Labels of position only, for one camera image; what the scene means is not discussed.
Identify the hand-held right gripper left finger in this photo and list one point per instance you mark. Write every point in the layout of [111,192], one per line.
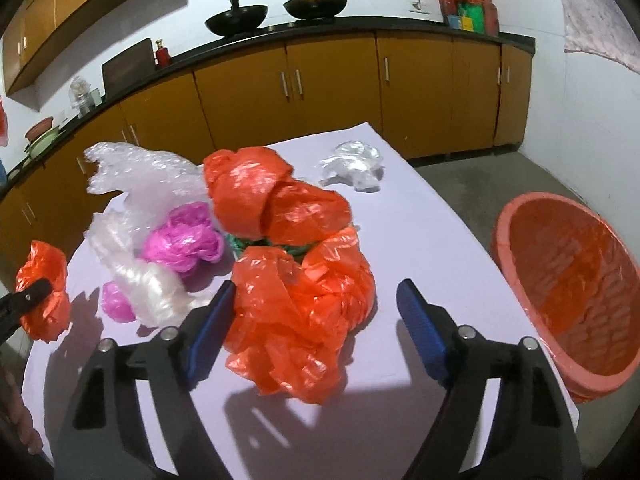
[210,330]

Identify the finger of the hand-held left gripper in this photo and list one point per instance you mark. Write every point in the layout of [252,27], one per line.
[25,300]

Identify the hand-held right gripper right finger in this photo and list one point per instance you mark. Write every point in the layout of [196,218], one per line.
[420,330]

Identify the small orange plastic bag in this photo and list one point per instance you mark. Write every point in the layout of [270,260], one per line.
[47,265]

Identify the large orange plastic bag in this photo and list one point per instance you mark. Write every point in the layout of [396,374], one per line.
[300,320]

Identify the orange plastic basket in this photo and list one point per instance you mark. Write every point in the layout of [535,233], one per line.
[570,285]

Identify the clear bubble wrap sheet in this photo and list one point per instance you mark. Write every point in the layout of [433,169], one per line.
[145,170]

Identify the person's left hand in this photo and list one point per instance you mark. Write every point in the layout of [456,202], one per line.
[17,415]

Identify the white translucent plastic bag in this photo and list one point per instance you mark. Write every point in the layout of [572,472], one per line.
[145,285]

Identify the green plastic bag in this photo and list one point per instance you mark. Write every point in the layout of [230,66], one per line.
[240,245]

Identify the pale table cloth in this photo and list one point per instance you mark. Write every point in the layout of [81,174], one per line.
[425,240]

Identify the small pink plastic bag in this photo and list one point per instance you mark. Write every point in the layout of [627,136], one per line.
[116,302]

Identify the large pink plastic bag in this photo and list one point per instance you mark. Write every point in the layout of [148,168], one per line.
[182,240]

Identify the blue container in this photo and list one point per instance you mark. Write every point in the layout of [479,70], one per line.
[2,170]

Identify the rounded orange plastic bag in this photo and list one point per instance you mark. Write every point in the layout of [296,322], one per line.
[260,195]

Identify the green bowl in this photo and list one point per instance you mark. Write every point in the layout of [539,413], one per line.
[42,146]

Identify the red bowl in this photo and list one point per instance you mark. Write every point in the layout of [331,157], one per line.
[40,129]

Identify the hanging red plastic bag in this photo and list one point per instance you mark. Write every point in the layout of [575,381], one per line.
[3,122]

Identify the small clear plastic bag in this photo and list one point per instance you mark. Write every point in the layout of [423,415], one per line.
[350,160]

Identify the glass jar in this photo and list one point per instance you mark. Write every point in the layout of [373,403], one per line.
[82,95]

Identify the yellow base cabinets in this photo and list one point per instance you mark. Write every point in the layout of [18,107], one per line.
[325,95]

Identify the dark cutting board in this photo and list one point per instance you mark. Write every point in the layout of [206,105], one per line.
[127,65]

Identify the red bottle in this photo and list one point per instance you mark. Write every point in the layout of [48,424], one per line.
[162,55]

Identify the black countertop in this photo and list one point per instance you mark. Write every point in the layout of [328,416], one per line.
[400,24]

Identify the black wok without lid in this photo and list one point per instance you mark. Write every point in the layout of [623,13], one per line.
[235,20]

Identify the patterned curtain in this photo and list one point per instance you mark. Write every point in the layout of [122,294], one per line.
[590,10]

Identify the long yellow wall cabinet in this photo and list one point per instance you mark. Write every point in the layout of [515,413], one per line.
[75,0]

